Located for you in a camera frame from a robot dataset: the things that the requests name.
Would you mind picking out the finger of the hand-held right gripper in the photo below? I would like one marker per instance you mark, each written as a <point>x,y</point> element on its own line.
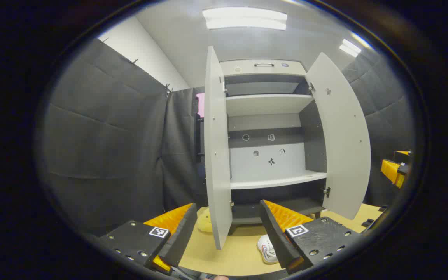
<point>403,156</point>
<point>393,173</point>

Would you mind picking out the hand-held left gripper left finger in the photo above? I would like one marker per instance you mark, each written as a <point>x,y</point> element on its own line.
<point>181,241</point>

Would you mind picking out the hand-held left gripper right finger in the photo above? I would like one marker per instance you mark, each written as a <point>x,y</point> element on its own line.
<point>276,241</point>

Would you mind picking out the white canvas shoe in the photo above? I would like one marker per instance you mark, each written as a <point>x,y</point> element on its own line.
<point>266,251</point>

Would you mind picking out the white cabinet door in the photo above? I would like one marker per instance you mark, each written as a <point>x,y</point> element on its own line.
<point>216,155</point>
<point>344,136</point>

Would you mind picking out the white shoe cabinet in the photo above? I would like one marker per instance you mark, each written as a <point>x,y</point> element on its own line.
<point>266,105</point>

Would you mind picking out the yellow plush toy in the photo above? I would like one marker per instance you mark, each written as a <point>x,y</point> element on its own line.
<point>204,223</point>

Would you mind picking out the black backdrop cloth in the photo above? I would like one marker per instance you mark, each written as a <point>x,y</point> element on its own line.
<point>103,136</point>
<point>387,116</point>

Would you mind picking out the large ceiling light panel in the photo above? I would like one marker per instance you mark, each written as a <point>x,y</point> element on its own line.
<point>243,18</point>

